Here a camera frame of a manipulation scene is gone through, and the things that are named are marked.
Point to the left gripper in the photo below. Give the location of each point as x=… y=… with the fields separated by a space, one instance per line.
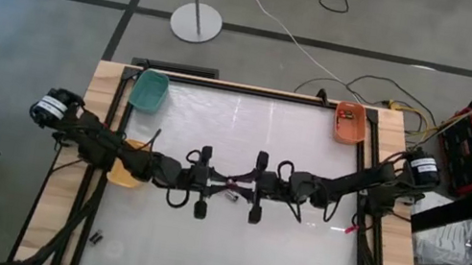
x=198 y=179

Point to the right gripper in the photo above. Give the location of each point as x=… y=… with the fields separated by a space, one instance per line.
x=267 y=189

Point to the silver battery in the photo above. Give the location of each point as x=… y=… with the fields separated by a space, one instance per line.
x=232 y=196

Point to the yellow plastic bin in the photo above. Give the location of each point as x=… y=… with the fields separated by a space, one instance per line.
x=121 y=178

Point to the black battery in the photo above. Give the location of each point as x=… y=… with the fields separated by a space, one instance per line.
x=94 y=237
x=98 y=239

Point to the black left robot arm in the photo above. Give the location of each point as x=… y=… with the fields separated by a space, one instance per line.
x=93 y=141

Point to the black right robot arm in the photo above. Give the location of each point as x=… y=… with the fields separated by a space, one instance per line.
x=354 y=180

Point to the white translucent table mat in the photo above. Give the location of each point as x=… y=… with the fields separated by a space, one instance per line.
x=197 y=242

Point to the teal plastic bin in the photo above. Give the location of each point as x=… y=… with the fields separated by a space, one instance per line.
x=149 y=93

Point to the orange plastic bin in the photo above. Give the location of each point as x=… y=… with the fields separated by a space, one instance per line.
x=349 y=133

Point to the black desk base beam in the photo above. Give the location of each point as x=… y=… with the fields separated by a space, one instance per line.
x=445 y=218

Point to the white plastic bag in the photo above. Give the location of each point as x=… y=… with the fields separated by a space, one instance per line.
x=445 y=242

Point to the red toolbox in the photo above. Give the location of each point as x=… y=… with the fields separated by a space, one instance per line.
x=466 y=153

